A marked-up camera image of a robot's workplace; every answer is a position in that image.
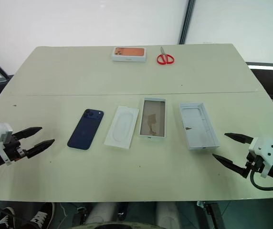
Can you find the black metal table frame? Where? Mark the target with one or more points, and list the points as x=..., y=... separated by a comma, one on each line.
x=210, y=213

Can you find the black white sneaker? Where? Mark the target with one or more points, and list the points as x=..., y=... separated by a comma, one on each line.
x=6, y=215
x=42, y=215

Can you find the white phone box base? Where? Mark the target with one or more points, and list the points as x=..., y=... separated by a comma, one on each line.
x=198, y=126

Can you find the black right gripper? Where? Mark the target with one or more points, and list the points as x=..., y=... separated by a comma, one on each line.
x=255, y=164

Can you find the phone box with orange print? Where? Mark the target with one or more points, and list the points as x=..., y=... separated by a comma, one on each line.
x=129, y=53

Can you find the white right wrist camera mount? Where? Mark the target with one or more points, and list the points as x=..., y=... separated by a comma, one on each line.
x=267, y=148

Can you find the dark blue smartphone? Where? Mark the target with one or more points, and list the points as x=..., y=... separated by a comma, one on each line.
x=85, y=131

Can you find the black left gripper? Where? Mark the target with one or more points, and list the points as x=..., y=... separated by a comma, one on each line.
x=13, y=149

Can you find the dark desk with grey edge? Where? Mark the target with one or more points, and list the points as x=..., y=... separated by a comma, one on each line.
x=272, y=81

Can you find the dark window frame post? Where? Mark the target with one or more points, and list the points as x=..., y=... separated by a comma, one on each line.
x=186, y=21

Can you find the white paper insert tray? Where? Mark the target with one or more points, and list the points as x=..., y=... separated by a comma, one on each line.
x=122, y=127

